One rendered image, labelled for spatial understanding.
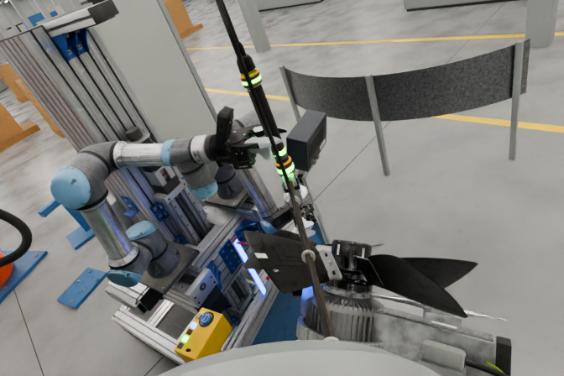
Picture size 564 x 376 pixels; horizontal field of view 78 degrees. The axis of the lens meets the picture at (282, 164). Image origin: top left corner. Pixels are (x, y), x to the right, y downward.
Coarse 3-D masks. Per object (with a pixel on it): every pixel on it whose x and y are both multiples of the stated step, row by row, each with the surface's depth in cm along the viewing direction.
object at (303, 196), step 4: (292, 176) 87; (284, 180) 86; (292, 180) 86; (296, 180) 88; (284, 184) 86; (296, 184) 86; (284, 188) 88; (296, 188) 88; (300, 188) 96; (304, 188) 95; (288, 192) 90; (296, 192) 90; (304, 192) 94; (308, 192) 94; (284, 196) 95; (288, 196) 95; (300, 196) 91; (304, 196) 93; (308, 196) 94; (288, 200) 94; (300, 200) 91; (304, 200) 92; (288, 204) 94
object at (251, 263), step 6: (276, 234) 128; (282, 234) 127; (288, 234) 125; (294, 234) 123; (300, 240) 118; (312, 240) 116; (252, 252) 122; (252, 258) 119; (246, 264) 117; (252, 264) 116; (258, 264) 116
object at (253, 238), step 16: (256, 240) 90; (272, 240) 93; (288, 240) 96; (256, 256) 83; (272, 256) 86; (288, 256) 89; (320, 256) 98; (272, 272) 81; (288, 272) 84; (304, 272) 89; (320, 272) 93; (288, 288) 79; (304, 288) 84
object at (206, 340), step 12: (216, 312) 120; (216, 324) 116; (228, 324) 121; (192, 336) 115; (204, 336) 114; (216, 336) 116; (192, 348) 111; (204, 348) 111; (216, 348) 116; (192, 360) 110
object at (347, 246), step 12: (336, 240) 104; (336, 252) 102; (348, 252) 100; (360, 252) 100; (348, 264) 99; (348, 276) 100; (360, 276) 101; (348, 288) 97; (360, 288) 97; (372, 288) 101
